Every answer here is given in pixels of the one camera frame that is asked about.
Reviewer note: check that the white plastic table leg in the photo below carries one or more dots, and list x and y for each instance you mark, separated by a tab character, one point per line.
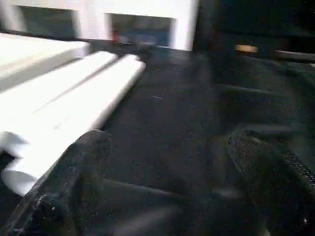
86	103
81	71

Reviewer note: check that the black horizontal bar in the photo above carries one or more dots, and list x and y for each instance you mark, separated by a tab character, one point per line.
295	56

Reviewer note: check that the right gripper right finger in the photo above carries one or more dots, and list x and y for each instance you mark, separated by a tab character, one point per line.
275	186

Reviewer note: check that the small yellow label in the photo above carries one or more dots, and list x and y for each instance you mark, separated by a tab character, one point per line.
246	48

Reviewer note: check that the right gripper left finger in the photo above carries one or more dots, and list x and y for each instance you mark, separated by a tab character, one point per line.
61	177

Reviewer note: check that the black mat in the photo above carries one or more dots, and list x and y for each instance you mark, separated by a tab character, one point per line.
172	110

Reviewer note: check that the white plastic table top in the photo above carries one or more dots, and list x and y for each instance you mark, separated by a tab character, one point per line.
29	56

